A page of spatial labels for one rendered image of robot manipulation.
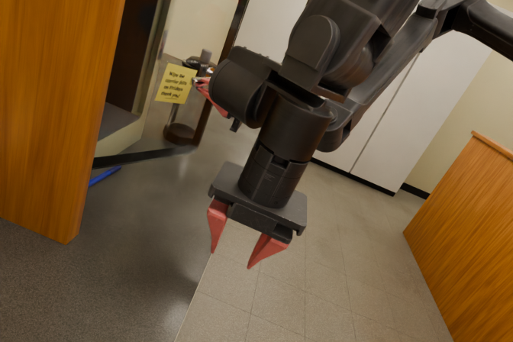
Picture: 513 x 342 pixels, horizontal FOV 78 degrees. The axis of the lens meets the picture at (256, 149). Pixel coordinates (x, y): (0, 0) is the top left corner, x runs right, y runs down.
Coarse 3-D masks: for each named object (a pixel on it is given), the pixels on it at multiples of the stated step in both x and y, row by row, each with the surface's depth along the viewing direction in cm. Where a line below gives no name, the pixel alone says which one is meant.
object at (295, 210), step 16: (256, 144) 31; (256, 160) 30; (272, 160) 29; (224, 176) 33; (240, 176) 32; (256, 176) 30; (272, 176) 29; (288, 176) 30; (208, 192) 31; (224, 192) 30; (240, 192) 31; (256, 192) 30; (272, 192) 30; (288, 192) 31; (256, 208) 30; (272, 208) 31; (288, 208) 32; (304, 208) 33; (288, 224) 31; (304, 224) 31
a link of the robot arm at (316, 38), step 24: (312, 24) 24; (336, 24) 24; (240, 48) 32; (288, 48) 25; (312, 48) 24; (336, 48) 24; (216, 72) 32; (240, 72) 31; (264, 72) 30; (288, 72) 26; (312, 72) 25; (216, 96) 33; (240, 96) 30; (336, 96) 29; (240, 120) 32
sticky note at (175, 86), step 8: (168, 64) 58; (168, 72) 59; (176, 72) 60; (184, 72) 62; (192, 72) 63; (168, 80) 60; (176, 80) 61; (184, 80) 63; (160, 88) 59; (168, 88) 61; (176, 88) 62; (184, 88) 64; (160, 96) 60; (168, 96) 62; (176, 96) 64; (184, 96) 65
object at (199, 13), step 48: (144, 0) 48; (192, 0) 54; (240, 0) 63; (144, 48) 53; (192, 48) 60; (144, 96) 58; (192, 96) 67; (96, 144) 56; (144, 144) 64; (192, 144) 76
